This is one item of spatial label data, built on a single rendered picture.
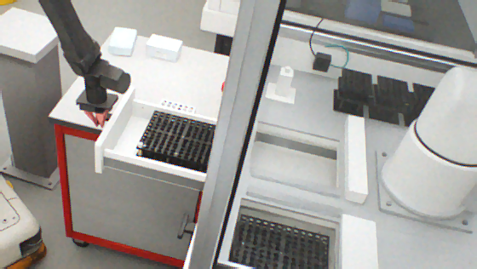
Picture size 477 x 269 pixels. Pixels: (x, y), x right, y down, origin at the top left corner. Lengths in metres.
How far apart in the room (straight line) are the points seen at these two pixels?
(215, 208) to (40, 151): 1.72
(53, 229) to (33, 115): 0.52
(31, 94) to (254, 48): 1.69
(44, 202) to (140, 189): 0.76
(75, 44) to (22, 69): 0.96
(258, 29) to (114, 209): 1.44
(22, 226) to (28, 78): 0.60
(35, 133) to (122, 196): 0.65
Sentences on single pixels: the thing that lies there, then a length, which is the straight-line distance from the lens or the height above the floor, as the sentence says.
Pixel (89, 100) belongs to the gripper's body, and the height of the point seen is 0.99.
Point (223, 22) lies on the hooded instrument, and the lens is 2.06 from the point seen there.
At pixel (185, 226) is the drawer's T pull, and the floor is 0.91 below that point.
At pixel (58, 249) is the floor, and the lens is 2.23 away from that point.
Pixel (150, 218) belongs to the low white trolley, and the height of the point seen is 0.35.
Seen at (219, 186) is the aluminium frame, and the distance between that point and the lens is 0.69.
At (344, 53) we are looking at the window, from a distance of 0.56.
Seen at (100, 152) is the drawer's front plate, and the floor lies 0.90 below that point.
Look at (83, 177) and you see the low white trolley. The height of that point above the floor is 0.49.
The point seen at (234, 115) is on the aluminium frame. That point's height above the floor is 1.44.
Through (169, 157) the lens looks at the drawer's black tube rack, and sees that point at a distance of 1.32.
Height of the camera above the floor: 1.81
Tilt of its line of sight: 43 degrees down
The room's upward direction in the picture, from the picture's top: 10 degrees clockwise
